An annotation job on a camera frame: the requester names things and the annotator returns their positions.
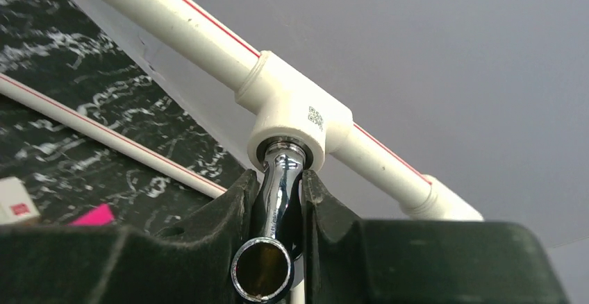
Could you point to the beige small cardboard box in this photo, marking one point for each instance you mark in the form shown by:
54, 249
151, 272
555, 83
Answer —
17, 207

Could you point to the chrome water faucet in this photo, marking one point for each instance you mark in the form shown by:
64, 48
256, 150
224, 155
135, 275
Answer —
263, 269

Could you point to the white PVC pipe frame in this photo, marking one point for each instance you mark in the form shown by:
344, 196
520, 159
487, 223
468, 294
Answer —
292, 112

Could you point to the pink rectangular bar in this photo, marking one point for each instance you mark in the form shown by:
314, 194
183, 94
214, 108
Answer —
99, 216

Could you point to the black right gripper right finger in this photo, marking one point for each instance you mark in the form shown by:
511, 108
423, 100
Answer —
348, 259

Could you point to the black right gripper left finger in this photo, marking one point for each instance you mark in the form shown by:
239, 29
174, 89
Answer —
188, 262

